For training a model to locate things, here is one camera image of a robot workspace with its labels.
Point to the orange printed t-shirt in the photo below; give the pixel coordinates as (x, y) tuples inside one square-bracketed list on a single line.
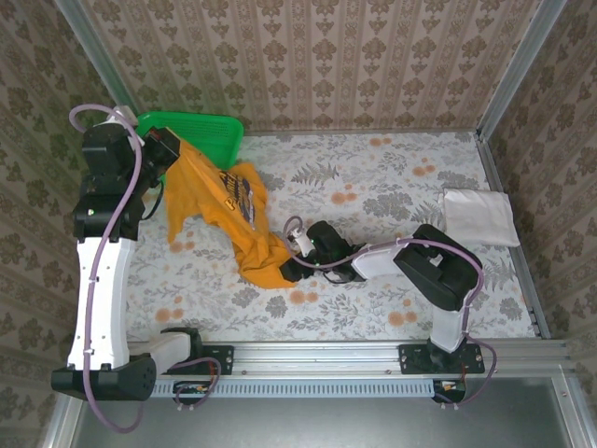
[(196, 186)]

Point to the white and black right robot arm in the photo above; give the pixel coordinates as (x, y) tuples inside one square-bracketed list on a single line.
[(373, 263)]

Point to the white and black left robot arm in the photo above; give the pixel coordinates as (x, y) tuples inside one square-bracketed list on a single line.
[(102, 303)]

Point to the floral patterned table cover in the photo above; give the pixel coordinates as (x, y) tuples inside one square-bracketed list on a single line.
[(373, 163)]

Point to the green plastic basket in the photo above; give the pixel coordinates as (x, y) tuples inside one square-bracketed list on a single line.
[(210, 135)]

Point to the grey metal panel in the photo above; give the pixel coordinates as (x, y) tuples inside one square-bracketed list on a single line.
[(326, 424)]

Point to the black controller board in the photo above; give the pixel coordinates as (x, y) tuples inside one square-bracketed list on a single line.
[(191, 394), (452, 394)]

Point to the white folded t-shirt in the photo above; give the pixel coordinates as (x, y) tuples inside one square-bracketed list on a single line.
[(480, 217)]

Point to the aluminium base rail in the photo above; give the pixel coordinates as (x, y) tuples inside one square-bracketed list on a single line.
[(317, 359)]

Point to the aluminium frame post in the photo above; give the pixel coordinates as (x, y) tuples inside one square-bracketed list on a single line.
[(527, 51), (93, 51)]

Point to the aluminium table side rail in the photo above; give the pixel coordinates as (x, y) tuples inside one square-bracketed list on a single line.
[(535, 308)]

